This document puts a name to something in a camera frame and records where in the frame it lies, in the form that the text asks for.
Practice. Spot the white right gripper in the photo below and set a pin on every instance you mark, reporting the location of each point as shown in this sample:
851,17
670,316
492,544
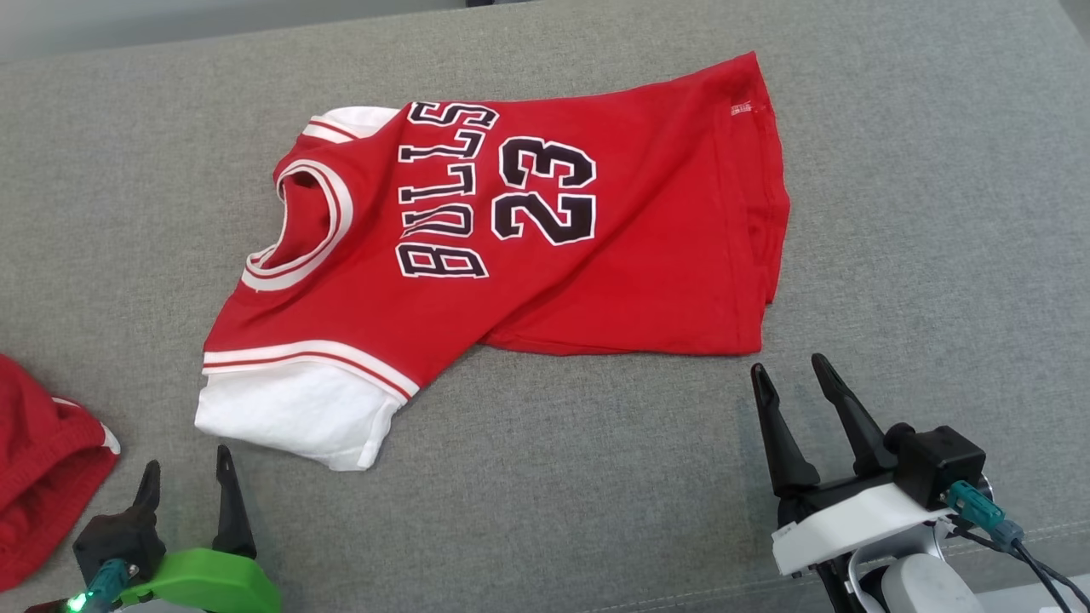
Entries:
851,528

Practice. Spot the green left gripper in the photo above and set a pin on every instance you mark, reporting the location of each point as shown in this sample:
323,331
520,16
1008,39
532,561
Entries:
213,583

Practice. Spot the red mesh basketball shorts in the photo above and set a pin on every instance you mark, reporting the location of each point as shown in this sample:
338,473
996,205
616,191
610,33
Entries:
43,477

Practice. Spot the red Bulls 23 jersey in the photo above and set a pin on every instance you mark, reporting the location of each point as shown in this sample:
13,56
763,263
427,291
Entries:
639,255

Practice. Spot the grey fabric sofa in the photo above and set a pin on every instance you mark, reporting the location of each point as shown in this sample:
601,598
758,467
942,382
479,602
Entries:
894,213

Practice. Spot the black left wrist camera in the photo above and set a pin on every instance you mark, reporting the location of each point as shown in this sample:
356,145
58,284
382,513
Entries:
115,536

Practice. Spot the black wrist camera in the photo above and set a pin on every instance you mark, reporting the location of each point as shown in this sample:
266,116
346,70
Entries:
937,464
115,536

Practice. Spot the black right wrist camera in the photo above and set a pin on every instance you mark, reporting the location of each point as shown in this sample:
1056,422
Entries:
937,464

